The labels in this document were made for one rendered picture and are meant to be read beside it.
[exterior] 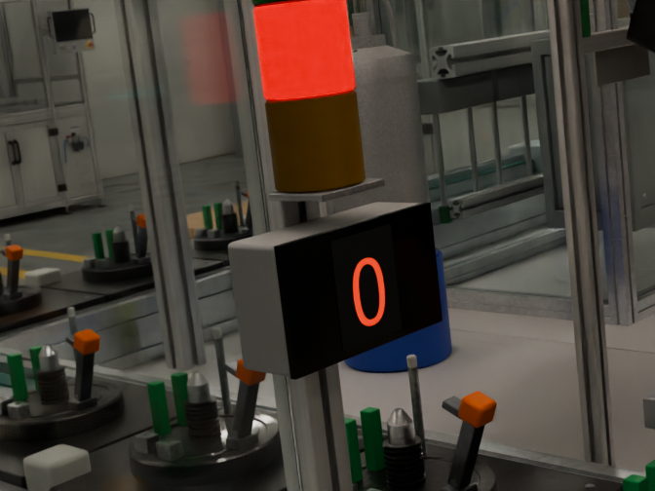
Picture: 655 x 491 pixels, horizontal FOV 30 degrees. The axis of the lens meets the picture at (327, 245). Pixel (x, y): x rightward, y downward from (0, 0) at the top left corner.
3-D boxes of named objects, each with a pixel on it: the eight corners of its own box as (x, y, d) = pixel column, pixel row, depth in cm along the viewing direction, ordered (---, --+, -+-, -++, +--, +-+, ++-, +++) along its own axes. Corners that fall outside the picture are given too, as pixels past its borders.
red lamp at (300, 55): (374, 86, 66) (365, -6, 65) (310, 97, 63) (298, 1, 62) (309, 90, 70) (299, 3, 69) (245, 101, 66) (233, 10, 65)
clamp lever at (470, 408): (477, 486, 91) (499, 401, 88) (460, 496, 90) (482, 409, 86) (440, 462, 93) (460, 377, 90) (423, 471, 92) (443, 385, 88)
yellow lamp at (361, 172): (384, 177, 67) (374, 88, 66) (321, 194, 64) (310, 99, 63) (320, 176, 71) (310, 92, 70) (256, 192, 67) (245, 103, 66)
